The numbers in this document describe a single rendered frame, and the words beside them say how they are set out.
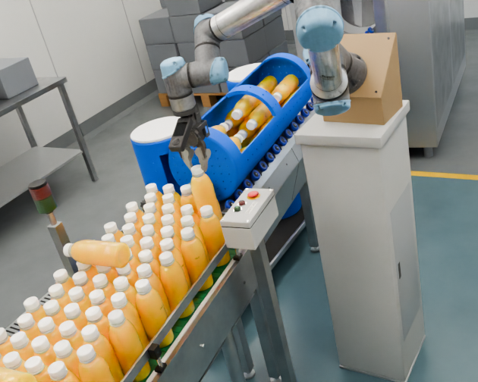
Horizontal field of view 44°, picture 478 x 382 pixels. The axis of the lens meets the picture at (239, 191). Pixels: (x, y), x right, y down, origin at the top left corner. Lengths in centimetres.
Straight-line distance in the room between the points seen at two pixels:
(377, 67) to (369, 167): 34
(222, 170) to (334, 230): 50
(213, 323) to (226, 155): 60
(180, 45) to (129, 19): 94
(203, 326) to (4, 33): 429
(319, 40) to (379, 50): 61
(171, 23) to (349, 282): 409
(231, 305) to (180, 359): 31
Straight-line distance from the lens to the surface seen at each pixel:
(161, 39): 618
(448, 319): 300
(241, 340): 269
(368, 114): 212
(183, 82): 178
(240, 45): 567
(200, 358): 183
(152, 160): 277
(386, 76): 210
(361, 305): 249
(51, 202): 206
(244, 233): 180
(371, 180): 213
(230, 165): 211
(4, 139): 567
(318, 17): 152
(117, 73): 660
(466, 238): 352
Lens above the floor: 200
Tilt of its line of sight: 28 degrees down
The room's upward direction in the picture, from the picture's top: 14 degrees counter-clockwise
